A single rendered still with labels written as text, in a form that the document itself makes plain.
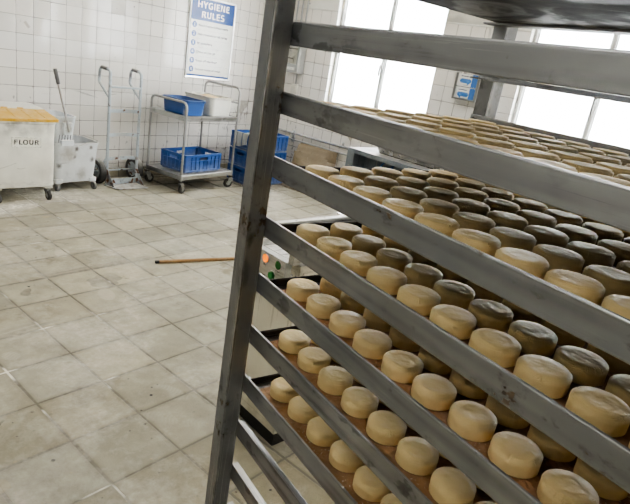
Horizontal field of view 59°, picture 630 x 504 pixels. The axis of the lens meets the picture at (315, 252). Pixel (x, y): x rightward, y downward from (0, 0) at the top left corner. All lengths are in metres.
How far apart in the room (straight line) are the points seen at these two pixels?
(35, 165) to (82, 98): 1.11
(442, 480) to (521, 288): 0.27
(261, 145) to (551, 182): 0.43
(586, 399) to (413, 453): 0.24
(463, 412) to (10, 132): 4.89
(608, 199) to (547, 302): 0.10
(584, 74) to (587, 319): 0.18
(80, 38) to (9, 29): 0.64
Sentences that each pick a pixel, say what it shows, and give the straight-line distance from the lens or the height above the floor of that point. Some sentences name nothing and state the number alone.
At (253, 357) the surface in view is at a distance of 2.41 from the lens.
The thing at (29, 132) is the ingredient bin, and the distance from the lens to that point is 5.32.
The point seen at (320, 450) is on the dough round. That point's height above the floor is 1.04.
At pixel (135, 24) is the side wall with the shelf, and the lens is 6.45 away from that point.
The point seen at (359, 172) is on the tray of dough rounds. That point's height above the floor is 1.42.
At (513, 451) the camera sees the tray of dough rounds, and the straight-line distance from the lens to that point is 0.61.
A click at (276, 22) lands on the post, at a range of 0.78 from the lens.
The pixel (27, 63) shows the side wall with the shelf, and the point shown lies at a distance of 5.97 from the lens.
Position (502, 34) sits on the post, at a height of 1.65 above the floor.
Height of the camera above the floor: 1.57
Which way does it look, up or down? 19 degrees down
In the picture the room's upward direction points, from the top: 10 degrees clockwise
